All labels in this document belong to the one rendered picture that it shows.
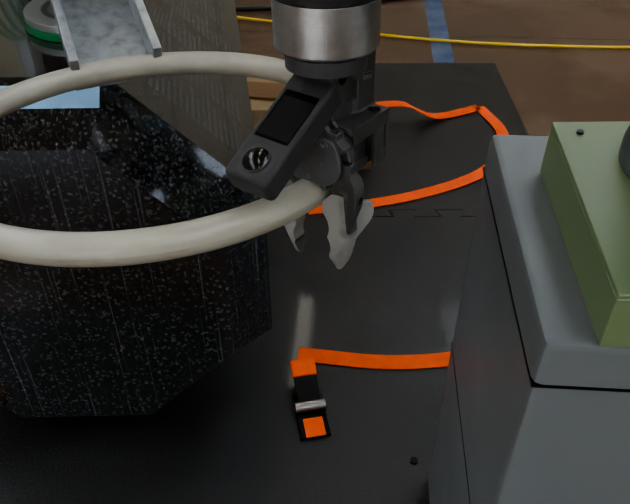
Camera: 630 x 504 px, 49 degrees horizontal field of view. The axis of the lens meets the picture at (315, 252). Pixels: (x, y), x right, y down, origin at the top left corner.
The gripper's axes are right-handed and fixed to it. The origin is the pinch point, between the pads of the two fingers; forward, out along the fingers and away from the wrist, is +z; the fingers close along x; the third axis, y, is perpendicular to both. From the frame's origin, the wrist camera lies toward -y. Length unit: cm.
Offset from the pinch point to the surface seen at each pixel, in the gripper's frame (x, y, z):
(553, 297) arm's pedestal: -20.4, 12.9, 4.6
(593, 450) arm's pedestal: -28.5, 11.8, 21.3
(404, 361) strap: 25, 67, 83
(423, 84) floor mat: 99, 205, 73
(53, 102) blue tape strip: 62, 13, 4
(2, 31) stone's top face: 87, 21, -1
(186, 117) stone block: 53, 32, 12
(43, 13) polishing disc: 81, 26, -4
